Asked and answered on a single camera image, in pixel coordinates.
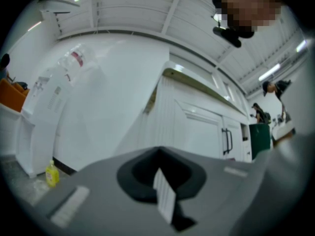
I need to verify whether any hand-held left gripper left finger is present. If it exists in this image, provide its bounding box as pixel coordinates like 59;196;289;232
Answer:
33;146;173;236

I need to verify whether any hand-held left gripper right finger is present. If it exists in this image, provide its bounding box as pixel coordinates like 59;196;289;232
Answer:
158;146;257;236

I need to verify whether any white vanity cabinet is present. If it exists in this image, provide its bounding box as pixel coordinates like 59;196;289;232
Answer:
115;60;254;172

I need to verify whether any yellow plastic bottle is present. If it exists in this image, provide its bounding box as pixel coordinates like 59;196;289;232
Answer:
45;159;61;188

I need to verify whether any dark green bin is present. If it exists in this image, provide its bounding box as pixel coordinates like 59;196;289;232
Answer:
249;122;272;160

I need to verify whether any white water dispenser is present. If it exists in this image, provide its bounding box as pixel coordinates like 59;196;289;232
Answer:
15;62;104;178

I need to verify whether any orange chair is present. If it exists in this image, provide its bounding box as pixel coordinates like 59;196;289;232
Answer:
0;78;31;113

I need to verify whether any clear water dispenser bottle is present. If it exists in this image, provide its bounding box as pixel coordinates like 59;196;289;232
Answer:
57;43;97;70

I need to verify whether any person's head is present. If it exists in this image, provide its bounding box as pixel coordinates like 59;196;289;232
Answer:
211;0;283;39

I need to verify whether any black head camera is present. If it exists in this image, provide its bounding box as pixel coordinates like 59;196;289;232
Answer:
212;26;243;49

